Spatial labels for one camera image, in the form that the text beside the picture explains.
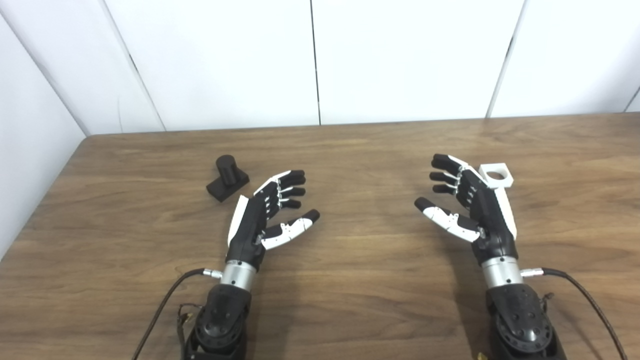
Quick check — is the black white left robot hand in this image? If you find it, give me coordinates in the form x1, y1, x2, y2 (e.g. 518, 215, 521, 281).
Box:
225, 170, 321, 273

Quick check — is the black peg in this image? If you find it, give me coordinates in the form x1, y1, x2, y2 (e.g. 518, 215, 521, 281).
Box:
206, 154, 250, 203

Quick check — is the thin left wrist wire bundle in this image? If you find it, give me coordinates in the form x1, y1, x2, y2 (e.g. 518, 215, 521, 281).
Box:
176, 301, 202, 346

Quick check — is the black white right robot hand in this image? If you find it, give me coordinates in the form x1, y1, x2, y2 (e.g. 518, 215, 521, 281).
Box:
414, 153, 519, 266

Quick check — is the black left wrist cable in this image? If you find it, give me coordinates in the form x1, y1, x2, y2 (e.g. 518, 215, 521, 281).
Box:
132, 268, 223, 360

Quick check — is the white square piece with hole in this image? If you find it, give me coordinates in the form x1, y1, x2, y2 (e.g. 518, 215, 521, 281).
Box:
478, 163, 514, 190

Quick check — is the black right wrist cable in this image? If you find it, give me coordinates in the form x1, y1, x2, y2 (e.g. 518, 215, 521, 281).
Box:
520, 268, 628, 360

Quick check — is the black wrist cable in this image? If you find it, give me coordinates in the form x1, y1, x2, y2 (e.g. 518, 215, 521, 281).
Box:
132, 268, 223, 360
520, 268, 628, 360

